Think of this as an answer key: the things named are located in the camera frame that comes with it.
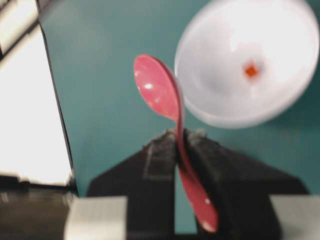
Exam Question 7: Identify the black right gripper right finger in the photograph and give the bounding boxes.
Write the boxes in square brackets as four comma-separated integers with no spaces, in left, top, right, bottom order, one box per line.
[184,129,308,240]

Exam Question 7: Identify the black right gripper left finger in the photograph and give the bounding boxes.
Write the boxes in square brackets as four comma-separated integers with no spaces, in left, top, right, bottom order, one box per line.
[86,130,177,240]

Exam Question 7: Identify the red plastic spoon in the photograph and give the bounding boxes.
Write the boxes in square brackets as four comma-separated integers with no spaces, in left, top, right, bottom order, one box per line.
[133,54,219,233]

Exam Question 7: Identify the small red block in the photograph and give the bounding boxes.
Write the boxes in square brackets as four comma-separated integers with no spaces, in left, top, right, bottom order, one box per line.
[243,62,260,78]

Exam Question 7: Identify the white round bowl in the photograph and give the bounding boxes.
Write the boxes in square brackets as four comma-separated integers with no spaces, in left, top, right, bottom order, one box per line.
[174,0,320,129]

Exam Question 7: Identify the black table edge strip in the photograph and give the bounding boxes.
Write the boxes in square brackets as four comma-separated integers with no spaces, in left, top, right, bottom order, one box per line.
[35,0,79,197]

